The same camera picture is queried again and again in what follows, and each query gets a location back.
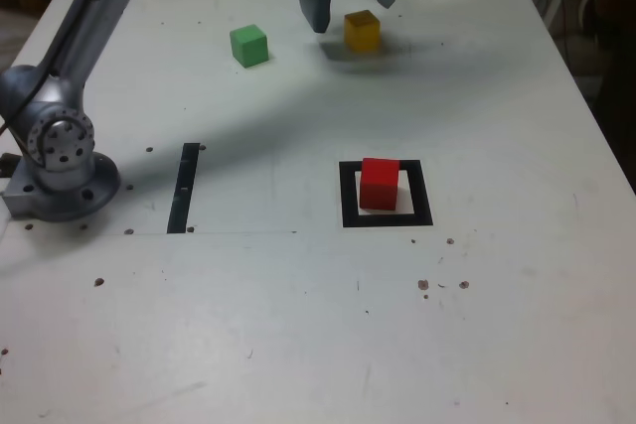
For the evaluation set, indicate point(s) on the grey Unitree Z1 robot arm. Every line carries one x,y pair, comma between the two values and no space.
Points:
59,146

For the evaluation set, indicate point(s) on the black tape square outline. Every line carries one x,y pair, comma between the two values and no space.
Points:
348,205

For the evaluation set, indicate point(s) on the red cube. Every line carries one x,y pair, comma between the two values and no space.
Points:
378,185

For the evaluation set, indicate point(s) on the yellow cube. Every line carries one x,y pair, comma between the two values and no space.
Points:
362,33

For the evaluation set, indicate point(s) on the black tape strip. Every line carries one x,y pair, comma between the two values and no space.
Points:
181,195

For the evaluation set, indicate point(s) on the green cube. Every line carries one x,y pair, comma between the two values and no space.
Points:
248,46

